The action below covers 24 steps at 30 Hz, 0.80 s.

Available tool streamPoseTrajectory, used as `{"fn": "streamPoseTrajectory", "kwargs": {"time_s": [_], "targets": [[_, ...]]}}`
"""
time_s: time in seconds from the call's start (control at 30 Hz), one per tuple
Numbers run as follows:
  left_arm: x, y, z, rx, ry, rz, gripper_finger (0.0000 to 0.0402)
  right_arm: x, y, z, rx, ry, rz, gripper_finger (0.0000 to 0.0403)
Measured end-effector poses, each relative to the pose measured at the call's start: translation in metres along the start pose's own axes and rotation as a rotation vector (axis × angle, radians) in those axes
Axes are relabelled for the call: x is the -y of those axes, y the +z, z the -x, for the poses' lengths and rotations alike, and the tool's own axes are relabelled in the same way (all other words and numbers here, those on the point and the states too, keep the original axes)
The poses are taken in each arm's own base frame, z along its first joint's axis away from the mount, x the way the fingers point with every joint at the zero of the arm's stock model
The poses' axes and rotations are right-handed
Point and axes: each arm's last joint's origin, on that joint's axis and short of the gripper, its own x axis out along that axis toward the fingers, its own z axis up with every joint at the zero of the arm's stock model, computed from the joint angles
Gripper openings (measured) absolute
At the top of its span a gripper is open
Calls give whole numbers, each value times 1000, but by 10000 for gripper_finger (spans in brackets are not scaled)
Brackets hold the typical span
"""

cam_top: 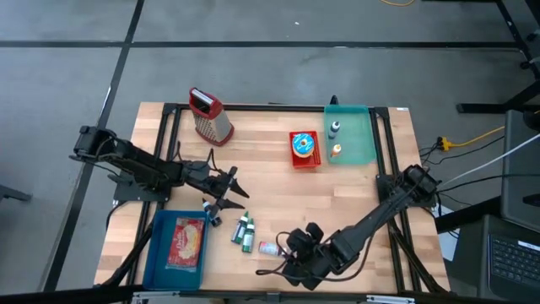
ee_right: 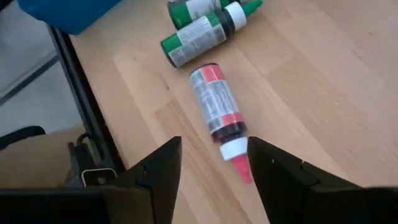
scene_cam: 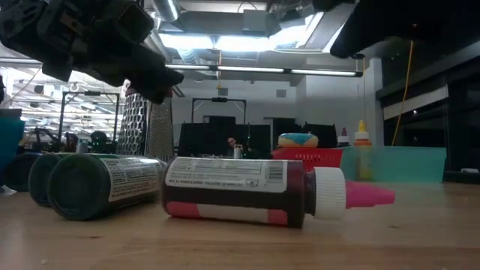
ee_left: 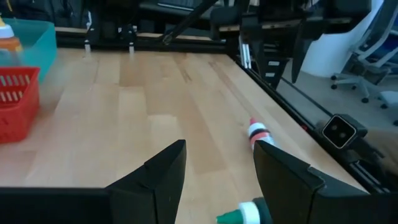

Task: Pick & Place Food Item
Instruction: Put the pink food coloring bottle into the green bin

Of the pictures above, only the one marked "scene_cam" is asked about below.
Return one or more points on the yellow food colouring bottle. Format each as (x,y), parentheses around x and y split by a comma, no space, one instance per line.
(362,137)

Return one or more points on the blue frosted toy donut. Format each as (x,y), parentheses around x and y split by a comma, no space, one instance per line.
(298,140)

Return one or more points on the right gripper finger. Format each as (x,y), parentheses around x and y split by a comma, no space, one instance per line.
(375,26)
(332,3)

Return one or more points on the red plastic basket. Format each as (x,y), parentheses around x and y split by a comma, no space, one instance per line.
(322,155)

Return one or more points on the red food colouring bottle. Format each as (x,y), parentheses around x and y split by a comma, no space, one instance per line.
(232,195)

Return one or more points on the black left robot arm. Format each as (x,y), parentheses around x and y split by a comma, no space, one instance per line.
(20,30)

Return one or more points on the blue plastic bin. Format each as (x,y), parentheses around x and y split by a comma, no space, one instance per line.
(9,142)

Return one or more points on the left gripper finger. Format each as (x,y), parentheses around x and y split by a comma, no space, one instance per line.
(153,67)
(146,88)

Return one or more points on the overhead LED light bar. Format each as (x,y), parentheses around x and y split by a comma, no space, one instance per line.
(247,69)

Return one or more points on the black background rig frame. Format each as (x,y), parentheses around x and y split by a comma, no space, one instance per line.
(219,99)
(90,92)

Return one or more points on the wide black partition panel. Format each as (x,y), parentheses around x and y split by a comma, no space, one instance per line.
(202,137)

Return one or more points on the teal plastic bin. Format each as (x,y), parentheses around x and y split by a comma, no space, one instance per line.
(405,165)

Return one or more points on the person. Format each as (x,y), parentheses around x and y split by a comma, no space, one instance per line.
(70,140)
(231,144)

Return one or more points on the silver round air duct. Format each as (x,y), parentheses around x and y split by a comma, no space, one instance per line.
(167,9)

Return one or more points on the green food colouring bottle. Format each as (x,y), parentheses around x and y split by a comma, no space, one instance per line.
(82,187)
(39,180)

